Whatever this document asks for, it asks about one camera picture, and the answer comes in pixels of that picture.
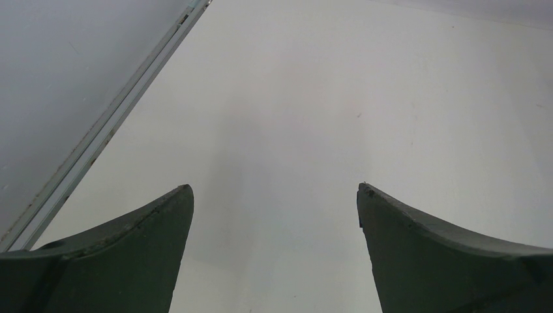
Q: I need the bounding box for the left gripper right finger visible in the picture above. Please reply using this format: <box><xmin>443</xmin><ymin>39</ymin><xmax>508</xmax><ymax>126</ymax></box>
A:
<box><xmin>357</xmin><ymin>183</ymin><xmax>552</xmax><ymax>312</ymax></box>

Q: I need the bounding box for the aluminium frame left post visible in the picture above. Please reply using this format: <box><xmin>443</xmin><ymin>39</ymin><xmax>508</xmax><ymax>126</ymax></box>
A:
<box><xmin>1</xmin><ymin>1</ymin><xmax>209</xmax><ymax>252</ymax></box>

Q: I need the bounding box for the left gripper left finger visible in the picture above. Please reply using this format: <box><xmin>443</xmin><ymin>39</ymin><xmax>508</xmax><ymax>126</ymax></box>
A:
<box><xmin>1</xmin><ymin>185</ymin><xmax>194</xmax><ymax>312</ymax></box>

